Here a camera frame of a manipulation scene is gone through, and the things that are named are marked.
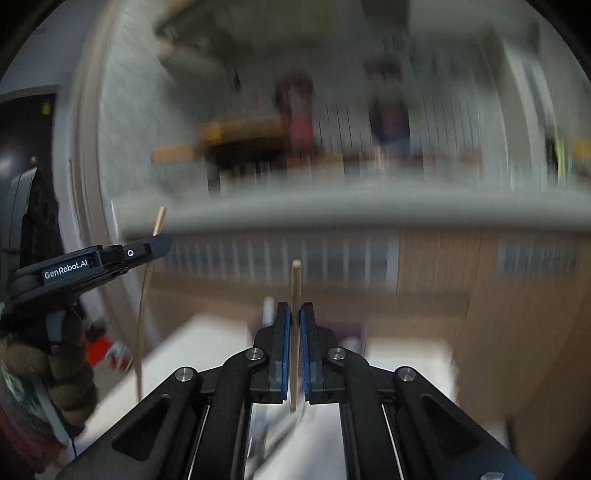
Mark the small grey vent grille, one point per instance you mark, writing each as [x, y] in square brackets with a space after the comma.
[538, 263]

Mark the wooden chopstick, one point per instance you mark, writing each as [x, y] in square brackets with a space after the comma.
[295, 286]
[141, 323]

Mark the patterned slipper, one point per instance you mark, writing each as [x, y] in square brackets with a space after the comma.
[121, 356]

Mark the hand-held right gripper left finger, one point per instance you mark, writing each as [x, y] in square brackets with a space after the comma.
[285, 350]

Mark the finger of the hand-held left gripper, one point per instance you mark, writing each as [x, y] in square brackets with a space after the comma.
[138, 251]

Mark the dark rounded object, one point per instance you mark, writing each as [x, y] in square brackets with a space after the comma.
[23, 184]

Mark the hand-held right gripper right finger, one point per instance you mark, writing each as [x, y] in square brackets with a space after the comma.
[305, 350]

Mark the person's left hand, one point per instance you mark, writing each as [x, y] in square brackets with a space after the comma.
[69, 378]

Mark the red floor mat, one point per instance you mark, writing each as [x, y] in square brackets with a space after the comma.
[99, 351]

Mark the white tablecloth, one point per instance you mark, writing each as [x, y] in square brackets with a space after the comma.
[415, 369]

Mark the long grey vent grille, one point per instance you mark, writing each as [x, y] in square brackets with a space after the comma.
[231, 256]

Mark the purple utensil holder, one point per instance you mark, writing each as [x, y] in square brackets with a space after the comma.
[352, 333]

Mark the grey stone windowsill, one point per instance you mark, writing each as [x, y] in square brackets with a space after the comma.
[369, 207]

